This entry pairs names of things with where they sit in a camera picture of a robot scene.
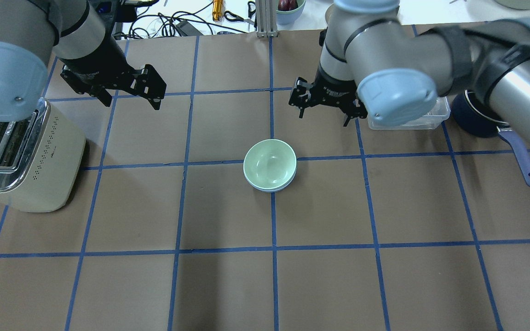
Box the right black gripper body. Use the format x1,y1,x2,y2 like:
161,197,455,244
289,64,368,119

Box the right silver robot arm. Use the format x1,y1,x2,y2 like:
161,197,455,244
288,0,530,143

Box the orange handled tool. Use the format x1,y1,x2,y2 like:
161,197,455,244
212,0,224,22

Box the green bowl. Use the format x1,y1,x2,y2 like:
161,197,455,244
242,139,297,175

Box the clear plastic food container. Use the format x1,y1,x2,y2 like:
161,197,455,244
368,97,450,130

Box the cream steel toaster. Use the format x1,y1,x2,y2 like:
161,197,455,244
0,97,86,212

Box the teal bowl with fruit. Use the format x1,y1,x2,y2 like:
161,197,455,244
276,0,306,25

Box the scissors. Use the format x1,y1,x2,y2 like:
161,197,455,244
223,0,256,26

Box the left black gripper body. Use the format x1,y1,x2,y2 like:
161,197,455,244
60,34,167,100

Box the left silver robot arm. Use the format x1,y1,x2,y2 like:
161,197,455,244
0,0,167,122

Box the aluminium frame post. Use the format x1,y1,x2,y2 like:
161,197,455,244
254,0,278,38

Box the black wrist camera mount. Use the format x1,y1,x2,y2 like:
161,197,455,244
88,0,137,24

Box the blue bowl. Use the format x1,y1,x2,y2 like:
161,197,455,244
244,172,297,193

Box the dark blue saucepan with lid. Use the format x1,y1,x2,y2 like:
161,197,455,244
451,90,530,187

